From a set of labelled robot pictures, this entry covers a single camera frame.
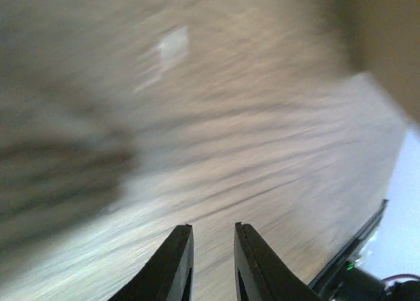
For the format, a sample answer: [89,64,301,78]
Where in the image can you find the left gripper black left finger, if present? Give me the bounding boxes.
[110,224,194,301]

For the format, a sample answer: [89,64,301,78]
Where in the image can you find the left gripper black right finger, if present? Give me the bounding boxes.
[234,222,321,301]

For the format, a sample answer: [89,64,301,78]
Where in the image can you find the cardboard box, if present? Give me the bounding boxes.
[325,0,419,127]

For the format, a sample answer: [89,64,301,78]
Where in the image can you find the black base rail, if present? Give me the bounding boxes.
[308,199,389,295]

